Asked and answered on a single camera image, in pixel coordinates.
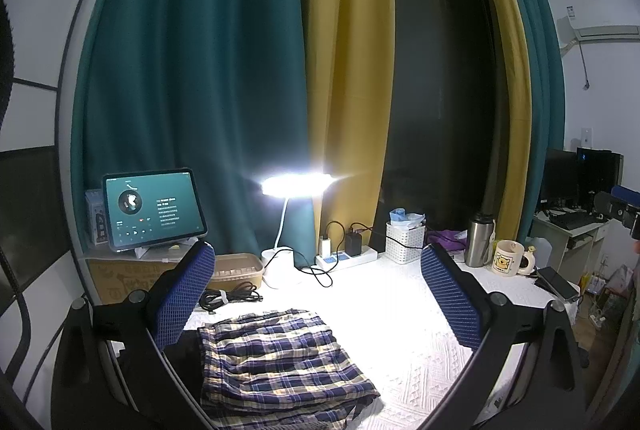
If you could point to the white plastic basket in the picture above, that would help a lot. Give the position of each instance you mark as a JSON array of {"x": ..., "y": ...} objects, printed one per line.
[{"x": 405, "y": 242}]

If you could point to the black smartphone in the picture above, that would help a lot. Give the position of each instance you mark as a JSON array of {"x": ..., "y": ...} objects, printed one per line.
[{"x": 557, "y": 282}]

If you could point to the teal curtain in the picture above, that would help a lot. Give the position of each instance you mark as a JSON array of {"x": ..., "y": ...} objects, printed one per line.
[
  {"x": 545, "y": 110},
  {"x": 200, "y": 60}
]

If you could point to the black computer tower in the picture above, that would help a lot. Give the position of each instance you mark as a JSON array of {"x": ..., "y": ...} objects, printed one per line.
[{"x": 600, "y": 170}]

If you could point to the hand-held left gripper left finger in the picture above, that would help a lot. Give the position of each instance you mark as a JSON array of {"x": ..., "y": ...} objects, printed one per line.
[{"x": 185, "y": 290}]

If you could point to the white tablet stand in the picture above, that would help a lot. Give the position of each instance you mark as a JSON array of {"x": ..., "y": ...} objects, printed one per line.
[{"x": 150, "y": 252}]

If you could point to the white wall socket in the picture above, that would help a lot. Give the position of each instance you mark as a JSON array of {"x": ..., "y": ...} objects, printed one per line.
[{"x": 586, "y": 135}]

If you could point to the light blue carton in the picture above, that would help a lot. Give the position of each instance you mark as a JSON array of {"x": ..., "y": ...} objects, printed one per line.
[{"x": 95, "y": 220}]

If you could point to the white charger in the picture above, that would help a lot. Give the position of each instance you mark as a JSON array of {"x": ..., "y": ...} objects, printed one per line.
[{"x": 325, "y": 246}]

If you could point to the brown takeaway container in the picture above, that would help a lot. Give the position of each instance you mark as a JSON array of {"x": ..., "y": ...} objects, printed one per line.
[{"x": 235, "y": 272}]

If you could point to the steel tumbler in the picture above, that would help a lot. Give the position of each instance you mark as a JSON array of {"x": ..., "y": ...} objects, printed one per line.
[{"x": 477, "y": 242}]

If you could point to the blue yellow plaid pants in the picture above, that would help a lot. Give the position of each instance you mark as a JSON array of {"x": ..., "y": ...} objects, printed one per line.
[{"x": 280, "y": 360}]

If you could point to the black keyboard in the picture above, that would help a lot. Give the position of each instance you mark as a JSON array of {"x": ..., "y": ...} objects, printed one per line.
[{"x": 575, "y": 221}]

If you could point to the black computer monitor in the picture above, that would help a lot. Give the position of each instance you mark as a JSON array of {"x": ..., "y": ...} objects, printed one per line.
[{"x": 560, "y": 175}]

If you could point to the white cartoon mug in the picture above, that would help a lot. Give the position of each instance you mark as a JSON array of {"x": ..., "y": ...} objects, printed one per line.
[{"x": 505, "y": 257}]

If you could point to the purple cloth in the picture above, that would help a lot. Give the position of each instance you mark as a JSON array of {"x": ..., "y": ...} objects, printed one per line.
[{"x": 445, "y": 240}]

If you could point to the white computer desk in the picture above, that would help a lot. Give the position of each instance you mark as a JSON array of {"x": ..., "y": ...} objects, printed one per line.
[{"x": 550, "y": 230}]

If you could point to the dark glass window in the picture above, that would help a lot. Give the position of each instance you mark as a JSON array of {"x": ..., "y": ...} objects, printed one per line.
[{"x": 440, "y": 85}]

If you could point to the white power strip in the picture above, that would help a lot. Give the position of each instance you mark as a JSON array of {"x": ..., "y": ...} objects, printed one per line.
[{"x": 360, "y": 257}]

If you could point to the white desk lamp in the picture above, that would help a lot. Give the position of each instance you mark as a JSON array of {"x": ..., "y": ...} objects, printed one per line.
[{"x": 282, "y": 267}]

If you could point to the white air conditioner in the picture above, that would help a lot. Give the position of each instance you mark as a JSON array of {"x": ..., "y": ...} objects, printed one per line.
[{"x": 600, "y": 30}]

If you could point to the yellow curtain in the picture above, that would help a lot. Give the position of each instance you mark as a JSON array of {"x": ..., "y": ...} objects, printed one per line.
[
  {"x": 345, "y": 60},
  {"x": 515, "y": 110}
]

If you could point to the brown cardboard box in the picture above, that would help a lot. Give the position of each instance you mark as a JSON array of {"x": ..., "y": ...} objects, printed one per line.
[{"x": 115, "y": 277}]

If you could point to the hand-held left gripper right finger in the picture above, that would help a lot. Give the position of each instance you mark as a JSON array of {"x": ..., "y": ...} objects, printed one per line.
[{"x": 452, "y": 300}]

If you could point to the black charger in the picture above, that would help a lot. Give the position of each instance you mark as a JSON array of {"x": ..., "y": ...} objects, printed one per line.
[{"x": 353, "y": 244}]

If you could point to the blue face mask pack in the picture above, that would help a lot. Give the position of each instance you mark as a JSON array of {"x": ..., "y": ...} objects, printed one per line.
[{"x": 405, "y": 217}]

